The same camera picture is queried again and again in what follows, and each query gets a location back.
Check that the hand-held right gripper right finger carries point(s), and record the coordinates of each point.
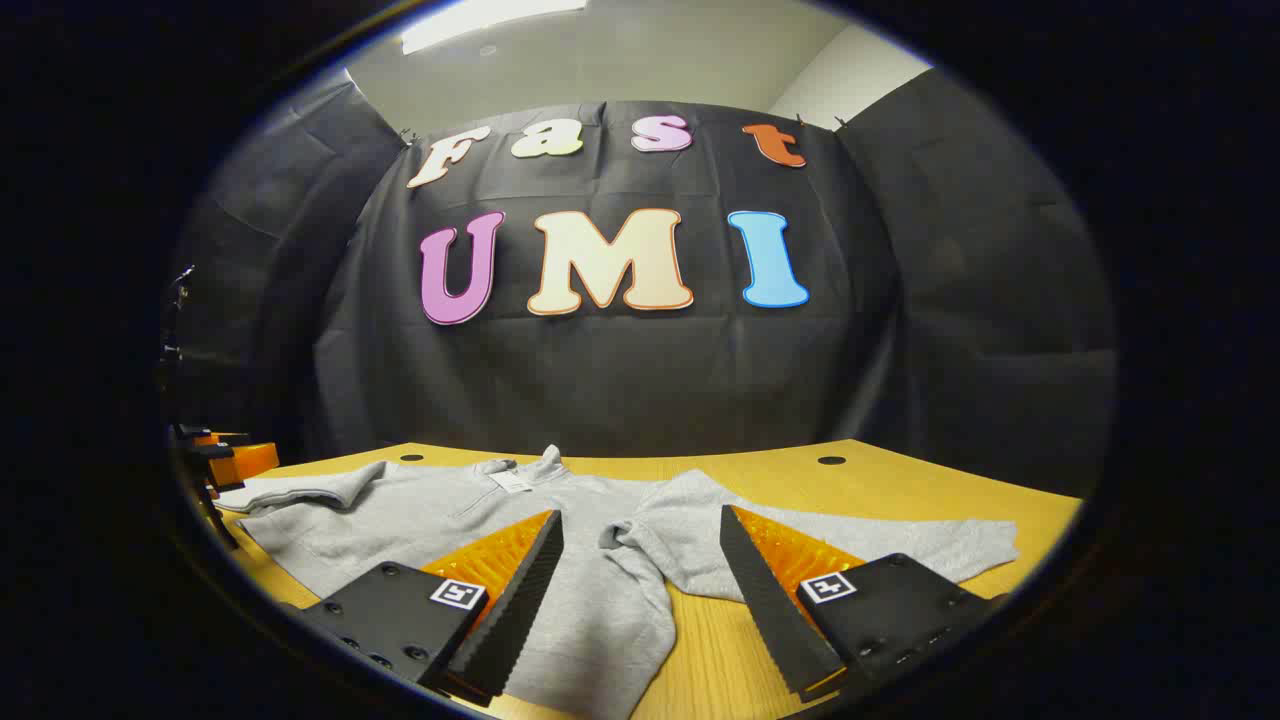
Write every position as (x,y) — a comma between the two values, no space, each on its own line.
(765,600)

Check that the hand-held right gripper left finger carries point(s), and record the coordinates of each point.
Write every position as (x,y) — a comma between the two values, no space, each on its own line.
(520,590)

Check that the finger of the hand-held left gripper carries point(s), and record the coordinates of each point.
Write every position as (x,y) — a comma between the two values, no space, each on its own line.
(250,461)

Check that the grey sweatshirt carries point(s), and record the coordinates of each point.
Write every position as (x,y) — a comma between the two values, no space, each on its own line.
(600,620)

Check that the black backdrop cloth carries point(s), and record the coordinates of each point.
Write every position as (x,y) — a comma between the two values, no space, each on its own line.
(620,380)

